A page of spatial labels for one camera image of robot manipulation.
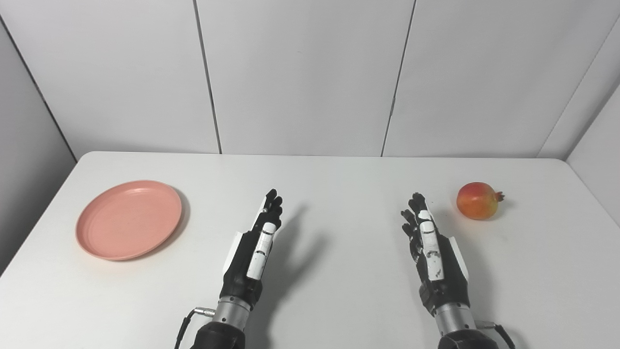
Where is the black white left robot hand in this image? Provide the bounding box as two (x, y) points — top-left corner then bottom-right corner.
(219, 189), (284, 311)

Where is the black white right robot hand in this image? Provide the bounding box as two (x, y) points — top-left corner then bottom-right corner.
(401, 192), (471, 316)

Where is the red yellow pomegranate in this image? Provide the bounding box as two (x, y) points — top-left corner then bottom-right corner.
(456, 182), (505, 221)

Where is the pink round plate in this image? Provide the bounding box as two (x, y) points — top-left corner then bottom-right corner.
(75, 180), (183, 261)

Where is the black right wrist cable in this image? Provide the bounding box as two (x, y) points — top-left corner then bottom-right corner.
(475, 320), (516, 349)

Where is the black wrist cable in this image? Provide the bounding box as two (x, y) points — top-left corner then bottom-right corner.
(475, 320), (516, 349)
(174, 307), (216, 349)

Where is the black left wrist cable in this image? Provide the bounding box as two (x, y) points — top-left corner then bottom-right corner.
(174, 307), (216, 349)

